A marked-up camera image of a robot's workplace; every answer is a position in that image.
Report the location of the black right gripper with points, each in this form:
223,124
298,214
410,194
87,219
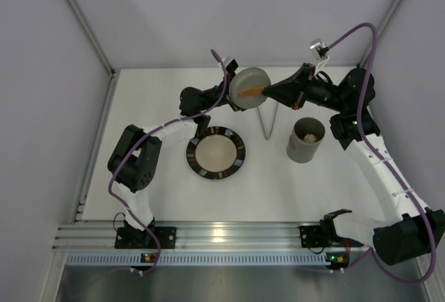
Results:
302,85

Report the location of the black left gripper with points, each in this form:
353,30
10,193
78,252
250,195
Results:
227,90

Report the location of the grey container lid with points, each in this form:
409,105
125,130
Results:
245,89

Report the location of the metal serving tongs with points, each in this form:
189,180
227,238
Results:
267,128

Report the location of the white steamed bun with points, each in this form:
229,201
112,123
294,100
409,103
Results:
310,138

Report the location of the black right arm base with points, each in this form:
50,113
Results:
314,236

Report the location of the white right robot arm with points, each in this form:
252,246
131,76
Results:
410,228

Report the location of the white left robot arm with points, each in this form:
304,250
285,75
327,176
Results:
134,160

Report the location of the grey cylindrical lunch container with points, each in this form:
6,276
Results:
299,151

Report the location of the black patterned round plate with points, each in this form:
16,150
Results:
216,154

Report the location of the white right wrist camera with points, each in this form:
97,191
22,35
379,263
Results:
320,53

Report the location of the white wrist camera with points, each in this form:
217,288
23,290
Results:
230,64
320,53

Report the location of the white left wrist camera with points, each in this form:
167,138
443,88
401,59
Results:
230,64

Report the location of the right aluminium frame post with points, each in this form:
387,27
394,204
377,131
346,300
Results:
389,15

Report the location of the aluminium frame post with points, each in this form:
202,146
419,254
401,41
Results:
389,15
90,36

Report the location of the aluminium mounting rail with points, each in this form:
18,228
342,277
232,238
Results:
188,236

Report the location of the left aluminium frame post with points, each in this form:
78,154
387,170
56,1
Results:
90,36

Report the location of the slotted grey cable duct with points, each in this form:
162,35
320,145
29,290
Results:
176,259

